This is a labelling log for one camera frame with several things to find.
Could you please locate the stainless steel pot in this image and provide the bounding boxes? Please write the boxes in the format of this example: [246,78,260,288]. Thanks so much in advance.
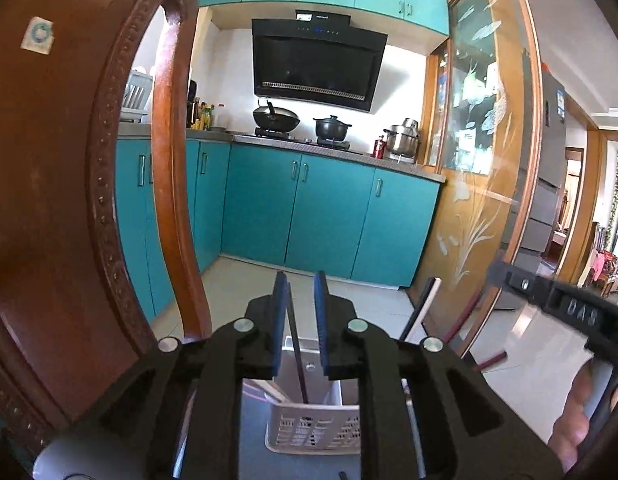
[383,118,422,157]

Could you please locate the teal lower kitchen cabinets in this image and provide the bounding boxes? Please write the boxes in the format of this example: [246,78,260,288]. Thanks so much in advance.
[114,132,448,321]

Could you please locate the black clay pot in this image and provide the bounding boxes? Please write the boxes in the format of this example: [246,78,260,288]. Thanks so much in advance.
[313,115,354,142]

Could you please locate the white plastic utensil holder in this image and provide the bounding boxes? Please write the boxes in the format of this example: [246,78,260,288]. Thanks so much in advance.
[243,335,364,455]

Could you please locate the white round-logo sticker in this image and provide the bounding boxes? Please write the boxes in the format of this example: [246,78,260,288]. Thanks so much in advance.
[21,16,56,54]

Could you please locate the dark grey chopstick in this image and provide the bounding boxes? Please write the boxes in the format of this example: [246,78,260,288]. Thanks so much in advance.
[286,280,310,405]

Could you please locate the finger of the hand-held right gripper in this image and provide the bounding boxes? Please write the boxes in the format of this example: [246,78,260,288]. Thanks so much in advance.
[488,258,618,335]

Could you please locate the person's right hand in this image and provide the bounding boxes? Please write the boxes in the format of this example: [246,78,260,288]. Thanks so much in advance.
[548,360,616,477]

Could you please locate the carved wooden chair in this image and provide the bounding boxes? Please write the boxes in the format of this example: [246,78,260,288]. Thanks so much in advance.
[0,0,216,480]

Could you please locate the gas stove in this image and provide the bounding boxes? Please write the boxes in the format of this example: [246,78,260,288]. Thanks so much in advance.
[254,127,352,152]

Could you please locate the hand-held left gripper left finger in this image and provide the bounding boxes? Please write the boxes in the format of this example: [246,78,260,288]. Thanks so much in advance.
[33,270,293,480]

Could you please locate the red-brown chopstick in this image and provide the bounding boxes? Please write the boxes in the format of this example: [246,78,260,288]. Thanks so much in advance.
[446,294,483,346]

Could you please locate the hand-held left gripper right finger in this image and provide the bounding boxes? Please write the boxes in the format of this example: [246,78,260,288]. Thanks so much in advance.
[313,270,563,480]

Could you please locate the black range hood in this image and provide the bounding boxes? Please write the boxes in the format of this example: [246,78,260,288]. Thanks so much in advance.
[251,10,390,113]

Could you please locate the blue table mat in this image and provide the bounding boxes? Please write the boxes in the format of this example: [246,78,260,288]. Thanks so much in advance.
[238,395,366,480]

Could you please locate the etched glass sliding door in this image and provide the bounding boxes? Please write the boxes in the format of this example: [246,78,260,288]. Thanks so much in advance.
[409,0,546,357]

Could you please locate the black wok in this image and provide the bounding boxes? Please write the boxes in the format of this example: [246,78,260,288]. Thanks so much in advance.
[252,100,301,134]

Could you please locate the pink cloth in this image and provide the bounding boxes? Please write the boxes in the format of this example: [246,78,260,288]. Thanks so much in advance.
[589,250,614,286]

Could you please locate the group of condiment bottles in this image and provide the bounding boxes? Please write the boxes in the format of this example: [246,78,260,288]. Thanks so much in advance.
[188,80,230,132]

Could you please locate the white dish rack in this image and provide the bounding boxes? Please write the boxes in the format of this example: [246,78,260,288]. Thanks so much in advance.
[120,67,158,124]

